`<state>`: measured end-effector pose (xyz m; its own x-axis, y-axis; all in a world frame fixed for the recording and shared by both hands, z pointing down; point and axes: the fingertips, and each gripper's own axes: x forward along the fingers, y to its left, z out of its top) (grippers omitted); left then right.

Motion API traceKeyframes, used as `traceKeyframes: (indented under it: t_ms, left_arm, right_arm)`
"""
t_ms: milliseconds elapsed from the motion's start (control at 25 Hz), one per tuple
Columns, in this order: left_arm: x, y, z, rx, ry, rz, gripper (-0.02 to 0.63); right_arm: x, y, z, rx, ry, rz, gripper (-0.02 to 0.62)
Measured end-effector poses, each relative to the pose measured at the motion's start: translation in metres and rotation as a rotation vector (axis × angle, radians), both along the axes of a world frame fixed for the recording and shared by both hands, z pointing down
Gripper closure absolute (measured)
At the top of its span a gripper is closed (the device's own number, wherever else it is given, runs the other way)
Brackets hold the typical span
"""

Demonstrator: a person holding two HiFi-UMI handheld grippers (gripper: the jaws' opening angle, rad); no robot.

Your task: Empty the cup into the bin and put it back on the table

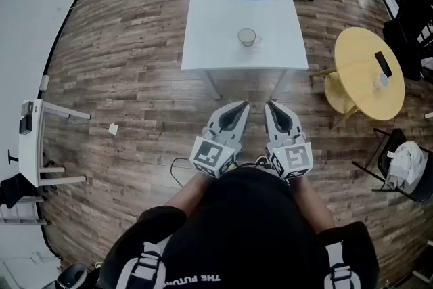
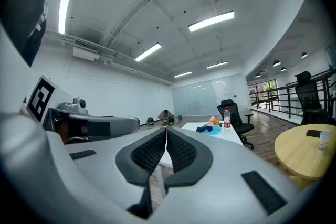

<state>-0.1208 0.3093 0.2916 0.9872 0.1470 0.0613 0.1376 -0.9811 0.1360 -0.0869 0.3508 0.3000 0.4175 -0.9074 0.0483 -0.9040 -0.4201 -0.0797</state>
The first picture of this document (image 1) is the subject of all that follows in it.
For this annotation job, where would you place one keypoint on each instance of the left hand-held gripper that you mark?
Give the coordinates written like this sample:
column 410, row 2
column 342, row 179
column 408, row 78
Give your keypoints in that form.
column 209, row 155

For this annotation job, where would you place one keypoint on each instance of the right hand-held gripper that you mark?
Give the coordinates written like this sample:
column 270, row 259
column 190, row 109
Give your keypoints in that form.
column 294, row 157

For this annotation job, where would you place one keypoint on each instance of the person's left forearm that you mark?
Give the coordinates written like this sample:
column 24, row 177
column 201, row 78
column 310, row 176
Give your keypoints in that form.
column 189, row 191

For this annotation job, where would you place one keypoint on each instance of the person's right forearm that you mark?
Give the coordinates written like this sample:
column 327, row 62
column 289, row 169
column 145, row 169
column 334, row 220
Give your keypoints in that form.
column 314, row 203

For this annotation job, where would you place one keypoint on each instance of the person's shoe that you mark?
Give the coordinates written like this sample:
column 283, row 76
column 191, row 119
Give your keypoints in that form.
column 262, row 159

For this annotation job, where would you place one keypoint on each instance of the yellow round table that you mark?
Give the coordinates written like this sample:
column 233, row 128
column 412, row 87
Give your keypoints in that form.
column 362, row 71

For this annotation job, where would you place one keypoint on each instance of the person's black shirt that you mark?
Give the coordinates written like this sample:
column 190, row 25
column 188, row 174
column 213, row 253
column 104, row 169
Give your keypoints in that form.
column 250, row 220

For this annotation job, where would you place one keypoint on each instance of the small white cup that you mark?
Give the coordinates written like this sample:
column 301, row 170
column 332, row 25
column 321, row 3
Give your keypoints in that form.
column 381, row 81

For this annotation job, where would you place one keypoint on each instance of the white rectangular table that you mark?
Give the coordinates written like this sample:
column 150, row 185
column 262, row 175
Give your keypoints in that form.
column 236, row 10

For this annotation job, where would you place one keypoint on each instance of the white paper scrap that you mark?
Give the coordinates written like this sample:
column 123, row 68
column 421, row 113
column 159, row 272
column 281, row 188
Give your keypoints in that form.
column 113, row 129

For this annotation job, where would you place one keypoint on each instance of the black phone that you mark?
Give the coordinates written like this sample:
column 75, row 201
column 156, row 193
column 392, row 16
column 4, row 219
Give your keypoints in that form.
column 383, row 63

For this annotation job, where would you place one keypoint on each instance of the white cloth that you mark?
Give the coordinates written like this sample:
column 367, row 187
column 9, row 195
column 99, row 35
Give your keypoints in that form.
column 406, row 162

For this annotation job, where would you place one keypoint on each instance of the black folding chair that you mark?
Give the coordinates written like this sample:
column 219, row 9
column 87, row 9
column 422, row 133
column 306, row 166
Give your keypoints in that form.
column 423, row 189

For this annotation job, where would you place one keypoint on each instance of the black bags pile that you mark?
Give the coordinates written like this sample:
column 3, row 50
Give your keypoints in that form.
column 409, row 30

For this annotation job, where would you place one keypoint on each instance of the white side desk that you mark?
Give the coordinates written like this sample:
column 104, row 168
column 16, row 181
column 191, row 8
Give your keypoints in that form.
column 32, row 152

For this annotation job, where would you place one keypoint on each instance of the black box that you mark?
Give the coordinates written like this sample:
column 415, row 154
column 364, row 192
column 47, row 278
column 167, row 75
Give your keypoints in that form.
column 25, row 125

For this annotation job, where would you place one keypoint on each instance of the grey round device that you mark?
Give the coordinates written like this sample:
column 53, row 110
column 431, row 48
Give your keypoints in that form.
column 72, row 275

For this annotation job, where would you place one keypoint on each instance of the black jacket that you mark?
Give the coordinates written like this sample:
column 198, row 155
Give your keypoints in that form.
column 17, row 189

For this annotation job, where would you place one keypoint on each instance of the grey metal rack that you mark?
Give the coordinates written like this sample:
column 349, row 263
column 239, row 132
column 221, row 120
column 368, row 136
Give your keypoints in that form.
column 20, row 220

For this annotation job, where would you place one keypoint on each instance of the white wall box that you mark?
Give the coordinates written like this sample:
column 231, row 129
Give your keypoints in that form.
column 44, row 83

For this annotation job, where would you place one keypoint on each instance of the black wall hook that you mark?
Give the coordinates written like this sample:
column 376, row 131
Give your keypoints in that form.
column 11, row 157

